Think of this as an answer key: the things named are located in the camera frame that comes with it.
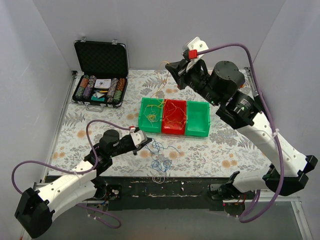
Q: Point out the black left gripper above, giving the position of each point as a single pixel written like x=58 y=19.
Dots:
x=130 y=145

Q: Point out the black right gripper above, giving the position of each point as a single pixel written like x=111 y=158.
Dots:
x=182 y=75

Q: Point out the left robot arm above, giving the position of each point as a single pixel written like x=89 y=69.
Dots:
x=37 y=209

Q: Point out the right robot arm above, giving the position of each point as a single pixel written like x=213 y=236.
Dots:
x=288 y=169

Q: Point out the floral patterned table mat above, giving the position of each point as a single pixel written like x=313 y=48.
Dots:
x=221 y=153

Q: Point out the left green plastic bin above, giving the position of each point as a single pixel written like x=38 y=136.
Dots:
x=150 y=114

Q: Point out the green plastic bin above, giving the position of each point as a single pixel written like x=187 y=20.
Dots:
x=150 y=114
x=198 y=120

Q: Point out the red plastic bin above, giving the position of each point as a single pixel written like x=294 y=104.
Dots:
x=174 y=117

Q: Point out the right green plastic bin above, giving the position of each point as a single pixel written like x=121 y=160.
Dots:
x=198 y=120

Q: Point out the playing card deck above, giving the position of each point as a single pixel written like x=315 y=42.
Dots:
x=102 y=83

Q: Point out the black poker chip case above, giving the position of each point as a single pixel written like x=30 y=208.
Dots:
x=104 y=60

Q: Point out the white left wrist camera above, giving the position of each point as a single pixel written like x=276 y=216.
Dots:
x=138 y=137

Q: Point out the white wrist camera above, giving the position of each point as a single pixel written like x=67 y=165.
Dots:
x=192 y=50
x=138 y=137

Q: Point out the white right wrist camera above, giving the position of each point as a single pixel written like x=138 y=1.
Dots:
x=192 y=50

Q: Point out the black table front rail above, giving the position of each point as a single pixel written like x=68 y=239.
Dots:
x=175 y=193

